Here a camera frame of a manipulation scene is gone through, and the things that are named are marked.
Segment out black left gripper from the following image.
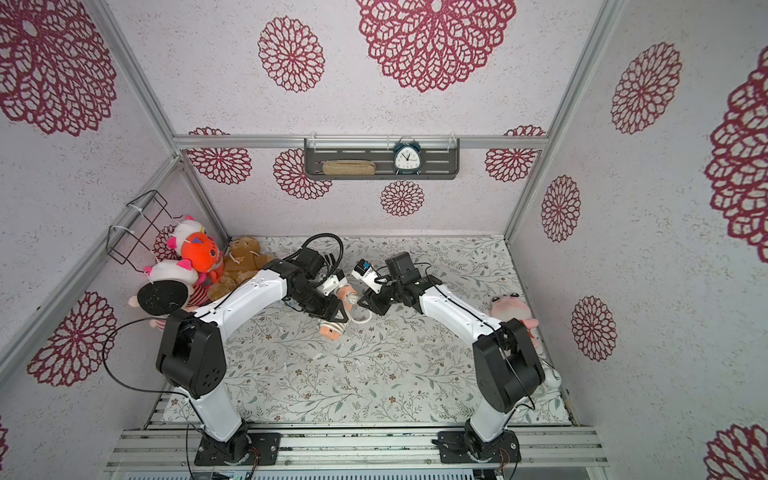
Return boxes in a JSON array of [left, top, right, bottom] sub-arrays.
[[292, 284, 350, 323]]

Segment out white power cord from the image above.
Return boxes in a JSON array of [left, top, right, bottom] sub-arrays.
[[344, 293, 376, 326]]

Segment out orange power strip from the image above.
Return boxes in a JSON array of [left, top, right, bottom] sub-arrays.
[[319, 285, 357, 341]]

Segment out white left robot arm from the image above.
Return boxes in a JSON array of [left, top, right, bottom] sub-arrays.
[[156, 245, 347, 444]]

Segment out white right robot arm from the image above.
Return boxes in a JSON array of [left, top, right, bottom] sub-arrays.
[[353, 252, 546, 444]]

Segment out brown teddy bear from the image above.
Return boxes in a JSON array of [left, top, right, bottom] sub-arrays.
[[208, 237, 275, 301]]

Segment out pink frog plush toy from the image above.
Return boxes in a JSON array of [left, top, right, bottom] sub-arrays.
[[490, 293, 544, 355]]

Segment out orange plush toy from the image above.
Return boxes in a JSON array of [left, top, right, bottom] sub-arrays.
[[181, 232, 224, 284]]

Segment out tan pouch on shelf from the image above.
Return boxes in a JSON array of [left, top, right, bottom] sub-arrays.
[[322, 160, 376, 176]]

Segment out teal alarm clock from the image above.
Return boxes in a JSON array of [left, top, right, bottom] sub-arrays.
[[393, 142, 423, 175]]

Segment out black faced striped plush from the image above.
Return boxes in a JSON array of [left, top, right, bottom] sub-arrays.
[[128, 259, 210, 317]]

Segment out white pink plush toy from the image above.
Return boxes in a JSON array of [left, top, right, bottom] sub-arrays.
[[167, 216, 206, 255]]

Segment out white alarm clock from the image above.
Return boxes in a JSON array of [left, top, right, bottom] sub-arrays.
[[533, 358, 562, 402]]

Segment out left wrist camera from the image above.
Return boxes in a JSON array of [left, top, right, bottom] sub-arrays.
[[317, 269, 348, 296]]

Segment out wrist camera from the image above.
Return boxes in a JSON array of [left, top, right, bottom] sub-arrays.
[[317, 269, 348, 296], [352, 259, 387, 294]]

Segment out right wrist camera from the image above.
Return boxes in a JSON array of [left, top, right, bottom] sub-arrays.
[[352, 259, 387, 294]]

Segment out grey wall shelf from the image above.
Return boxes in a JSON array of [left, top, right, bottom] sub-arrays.
[[304, 137, 460, 180]]

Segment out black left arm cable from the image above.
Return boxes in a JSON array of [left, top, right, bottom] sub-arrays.
[[100, 316, 199, 424]]

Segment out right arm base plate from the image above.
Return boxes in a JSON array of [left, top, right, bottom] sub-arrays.
[[432, 430, 522, 464]]

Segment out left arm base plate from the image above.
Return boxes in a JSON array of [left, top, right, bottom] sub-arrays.
[[193, 431, 282, 467]]

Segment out black wire basket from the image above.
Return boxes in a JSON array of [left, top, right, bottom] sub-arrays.
[[105, 189, 179, 273]]

